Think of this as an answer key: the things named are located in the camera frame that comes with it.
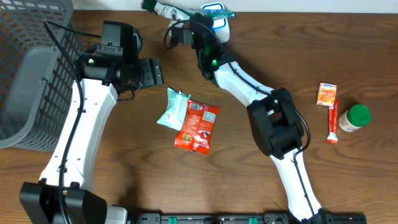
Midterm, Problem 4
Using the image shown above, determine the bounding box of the red sachet stick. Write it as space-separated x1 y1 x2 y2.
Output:
326 100 339 144

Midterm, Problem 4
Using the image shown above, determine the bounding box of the green lid spice jar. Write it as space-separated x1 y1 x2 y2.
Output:
338 105 372 133

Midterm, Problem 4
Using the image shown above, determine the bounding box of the grey plastic mesh basket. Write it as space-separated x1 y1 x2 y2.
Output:
1 0 83 152

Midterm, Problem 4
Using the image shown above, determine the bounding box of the mint green wipes pack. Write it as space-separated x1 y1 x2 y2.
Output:
157 88 191 131

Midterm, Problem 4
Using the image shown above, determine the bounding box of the small orange box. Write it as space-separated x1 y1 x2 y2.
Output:
317 83 337 107

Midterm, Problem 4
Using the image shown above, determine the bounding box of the white barcode scanner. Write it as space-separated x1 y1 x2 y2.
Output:
201 2 230 43

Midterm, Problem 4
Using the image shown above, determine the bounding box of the green product pouch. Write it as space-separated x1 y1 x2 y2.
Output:
141 0 234 21

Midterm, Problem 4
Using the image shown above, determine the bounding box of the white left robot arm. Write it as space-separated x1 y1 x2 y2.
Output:
19 53 164 223

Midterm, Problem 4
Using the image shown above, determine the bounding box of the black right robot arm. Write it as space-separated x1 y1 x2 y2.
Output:
189 12 327 223

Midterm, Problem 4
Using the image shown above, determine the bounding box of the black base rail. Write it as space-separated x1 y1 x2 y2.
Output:
131 213 367 224

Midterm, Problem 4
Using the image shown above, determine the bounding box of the orange snack packet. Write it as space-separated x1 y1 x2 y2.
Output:
174 100 220 155

